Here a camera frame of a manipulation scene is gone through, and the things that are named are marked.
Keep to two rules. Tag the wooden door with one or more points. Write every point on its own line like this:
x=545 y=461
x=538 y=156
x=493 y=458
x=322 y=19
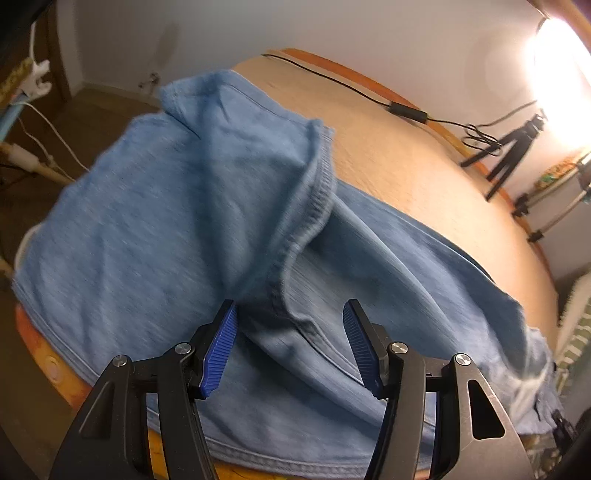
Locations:
x=55 y=55

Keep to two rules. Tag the blue pants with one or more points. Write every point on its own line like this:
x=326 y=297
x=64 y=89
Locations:
x=184 y=207

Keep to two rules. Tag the metal light stand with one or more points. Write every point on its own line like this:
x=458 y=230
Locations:
x=554 y=217

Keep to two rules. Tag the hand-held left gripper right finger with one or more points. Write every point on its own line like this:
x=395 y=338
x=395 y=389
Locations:
x=360 y=350

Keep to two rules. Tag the bright lamp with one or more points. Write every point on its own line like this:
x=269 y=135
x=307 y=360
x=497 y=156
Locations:
x=558 y=69

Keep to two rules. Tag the bed with peach sheet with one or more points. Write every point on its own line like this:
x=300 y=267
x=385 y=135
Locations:
x=415 y=161

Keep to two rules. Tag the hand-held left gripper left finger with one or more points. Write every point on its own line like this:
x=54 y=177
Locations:
x=221 y=350

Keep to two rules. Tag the green striped pillow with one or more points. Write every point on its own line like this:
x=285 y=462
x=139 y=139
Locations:
x=575 y=350

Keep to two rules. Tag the white plastic clamp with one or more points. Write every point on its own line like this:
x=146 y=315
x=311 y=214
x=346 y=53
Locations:
x=38 y=76

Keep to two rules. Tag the black tripod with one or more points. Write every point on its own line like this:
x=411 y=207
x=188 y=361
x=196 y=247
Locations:
x=508 y=147

